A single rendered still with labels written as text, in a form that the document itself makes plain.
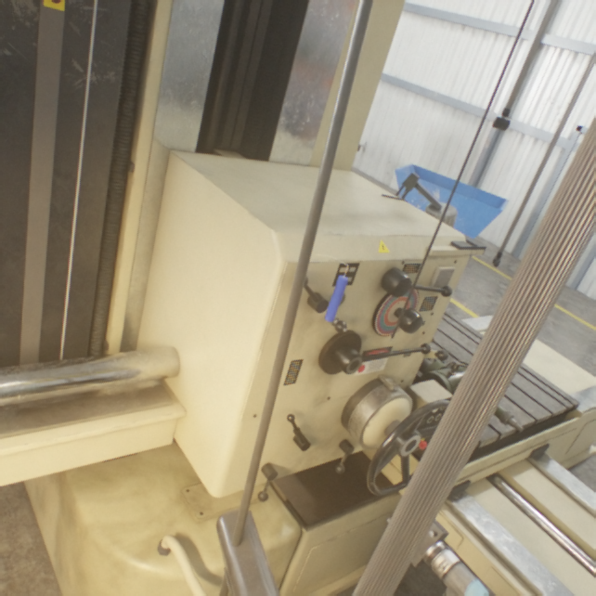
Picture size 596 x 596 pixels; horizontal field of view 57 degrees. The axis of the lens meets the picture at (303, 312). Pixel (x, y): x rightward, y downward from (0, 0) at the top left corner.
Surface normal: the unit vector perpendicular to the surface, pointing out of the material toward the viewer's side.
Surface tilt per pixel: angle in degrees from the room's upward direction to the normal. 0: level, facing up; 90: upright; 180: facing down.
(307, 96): 90
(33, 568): 0
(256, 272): 90
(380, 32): 90
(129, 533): 0
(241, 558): 19
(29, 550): 0
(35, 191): 90
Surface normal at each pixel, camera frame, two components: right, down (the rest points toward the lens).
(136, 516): 0.28, -0.85
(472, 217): -0.40, 0.32
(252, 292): -0.77, 0.07
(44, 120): 0.57, 0.51
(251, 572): -0.04, -0.82
